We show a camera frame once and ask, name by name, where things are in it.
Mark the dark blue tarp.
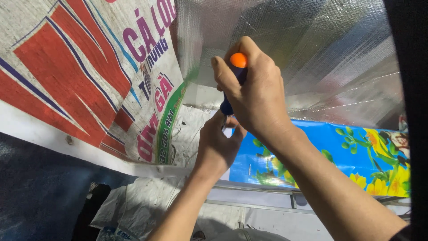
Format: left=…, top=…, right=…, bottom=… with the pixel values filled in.
left=0, top=132, right=138, bottom=241

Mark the blue orange-capped screwdriver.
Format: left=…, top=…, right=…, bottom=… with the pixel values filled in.
left=220, top=52, right=249, bottom=132

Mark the person's right hand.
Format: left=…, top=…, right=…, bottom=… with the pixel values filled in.
left=211, top=36, right=298, bottom=143

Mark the metal frame rail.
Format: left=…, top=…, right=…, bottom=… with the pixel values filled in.
left=204, top=179, right=411, bottom=215

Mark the person's left hand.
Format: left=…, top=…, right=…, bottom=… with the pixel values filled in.
left=193, top=109, right=248, bottom=179

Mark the silver foil insulation sheet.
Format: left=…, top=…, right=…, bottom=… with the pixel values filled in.
left=174, top=0, right=407, bottom=131

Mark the white woven tarp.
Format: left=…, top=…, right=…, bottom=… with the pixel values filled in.
left=90, top=105, right=411, bottom=241

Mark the red and white printed banner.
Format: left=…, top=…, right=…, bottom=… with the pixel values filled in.
left=0, top=0, right=188, bottom=178

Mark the blue floral printed banner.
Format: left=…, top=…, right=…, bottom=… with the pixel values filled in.
left=229, top=117, right=411, bottom=198

